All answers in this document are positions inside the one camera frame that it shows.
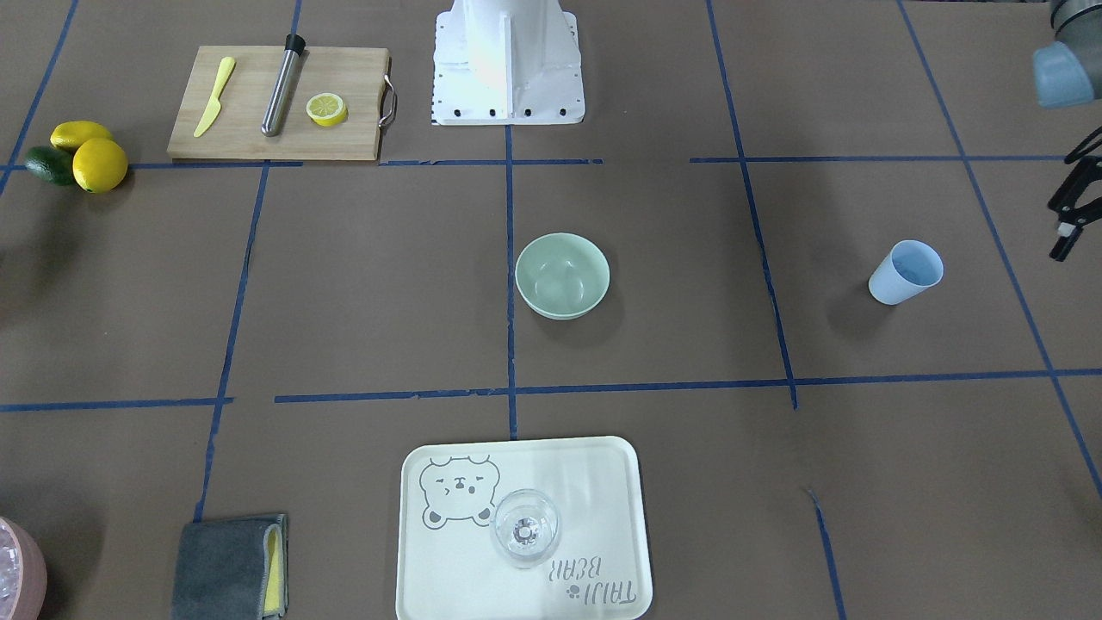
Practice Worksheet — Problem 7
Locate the light blue plastic cup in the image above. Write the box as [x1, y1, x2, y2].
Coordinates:
[867, 239, 944, 306]

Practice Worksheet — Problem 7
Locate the green bowl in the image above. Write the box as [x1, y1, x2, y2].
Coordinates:
[514, 232, 611, 320]

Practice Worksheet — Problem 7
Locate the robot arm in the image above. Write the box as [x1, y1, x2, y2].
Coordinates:
[1031, 1, 1101, 262]

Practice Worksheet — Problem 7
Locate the pink bowl with ice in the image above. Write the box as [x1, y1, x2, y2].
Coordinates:
[1, 518, 47, 619]

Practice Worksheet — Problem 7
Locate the clear wine glass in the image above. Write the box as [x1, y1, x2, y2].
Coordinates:
[491, 489, 562, 569]

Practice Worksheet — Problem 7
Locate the cream bear tray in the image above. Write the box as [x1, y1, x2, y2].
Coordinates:
[396, 436, 653, 619]

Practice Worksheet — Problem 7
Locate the wooden cutting board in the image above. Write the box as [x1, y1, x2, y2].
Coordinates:
[168, 46, 391, 161]

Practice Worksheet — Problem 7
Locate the lemon half slice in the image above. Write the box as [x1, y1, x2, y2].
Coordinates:
[306, 93, 348, 128]

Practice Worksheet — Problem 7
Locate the steel muddler rod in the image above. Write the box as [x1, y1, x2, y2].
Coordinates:
[260, 33, 306, 137]

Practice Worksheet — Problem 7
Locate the yellow plastic knife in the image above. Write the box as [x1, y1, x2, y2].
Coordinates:
[193, 56, 236, 138]

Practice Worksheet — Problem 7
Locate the grey folded cloth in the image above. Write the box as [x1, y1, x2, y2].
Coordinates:
[170, 513, 288, 619]

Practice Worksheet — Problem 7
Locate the yellow lemon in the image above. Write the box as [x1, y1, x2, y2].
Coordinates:
[50, 121, 114, 154]
[72, 138, 129, 194]

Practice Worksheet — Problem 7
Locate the green lime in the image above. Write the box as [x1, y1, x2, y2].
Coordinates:
[24, 146, 76, 187]

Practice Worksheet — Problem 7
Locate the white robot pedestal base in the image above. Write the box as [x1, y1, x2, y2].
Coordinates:
[430, 1, 586, 127]

